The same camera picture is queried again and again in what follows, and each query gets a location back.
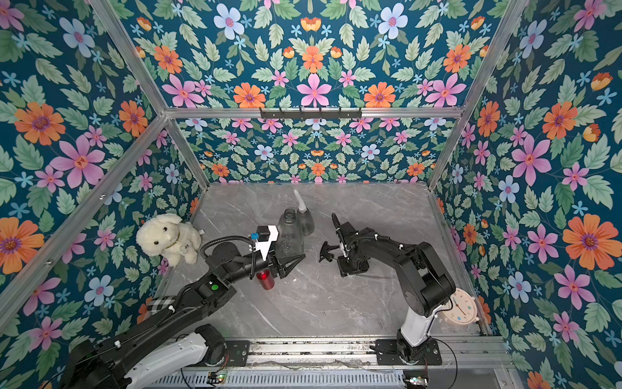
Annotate grey translucent spray bottle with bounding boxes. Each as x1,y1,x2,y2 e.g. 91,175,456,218
296,209,315,237

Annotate white spray nozzle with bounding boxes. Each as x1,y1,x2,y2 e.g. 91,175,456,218
294,190,308,213

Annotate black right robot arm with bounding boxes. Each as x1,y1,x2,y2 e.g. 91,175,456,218
331,213,456,365

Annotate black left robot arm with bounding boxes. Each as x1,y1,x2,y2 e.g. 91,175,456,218
58,234,305,388

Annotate white plush teddy bear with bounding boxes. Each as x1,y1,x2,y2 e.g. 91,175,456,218
135,213,202,267

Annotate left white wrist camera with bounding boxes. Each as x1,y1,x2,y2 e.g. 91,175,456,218
250,225,279,261

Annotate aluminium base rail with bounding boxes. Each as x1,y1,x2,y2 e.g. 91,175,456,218
217,334,514,370

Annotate round beige wall clock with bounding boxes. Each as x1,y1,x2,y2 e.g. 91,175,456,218
437,288,479,326

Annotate black hook rail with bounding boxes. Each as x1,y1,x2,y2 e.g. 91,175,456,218
259,108,363,120

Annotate aluminium frame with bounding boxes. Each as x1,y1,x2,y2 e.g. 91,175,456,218
0,0,531,389

